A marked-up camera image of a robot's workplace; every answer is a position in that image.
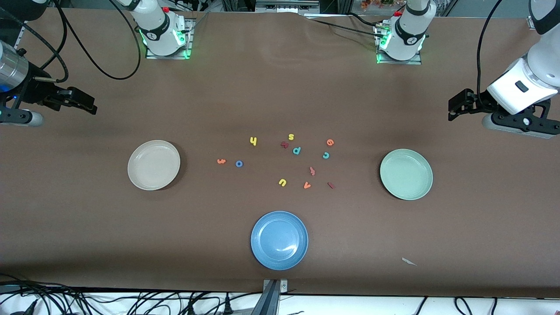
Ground green plate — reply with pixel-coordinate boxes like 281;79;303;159
380;149;434;201

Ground beige brown plate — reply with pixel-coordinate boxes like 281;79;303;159
127;140;181;191

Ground orange artificial flowers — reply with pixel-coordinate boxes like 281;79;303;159
361;0;405;10

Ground grey metal equipment box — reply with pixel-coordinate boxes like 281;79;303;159
255;0;321;13

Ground blue plate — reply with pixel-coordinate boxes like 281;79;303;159
251;211;309;270

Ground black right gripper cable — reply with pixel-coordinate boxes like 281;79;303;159
20;17;70;84

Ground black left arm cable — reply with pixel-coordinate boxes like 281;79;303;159
476;0;504;108

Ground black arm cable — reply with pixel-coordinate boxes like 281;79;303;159
476;0;504;108
52;0;142;81

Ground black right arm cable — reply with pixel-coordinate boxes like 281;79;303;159
52;0;142;81

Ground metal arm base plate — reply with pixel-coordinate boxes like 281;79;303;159
375;24;423;65
146;17;195;60

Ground black cable on table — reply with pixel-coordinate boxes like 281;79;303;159
304;17;385;40
348;12;381;28

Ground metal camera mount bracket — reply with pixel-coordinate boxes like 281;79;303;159
252;279;288;315

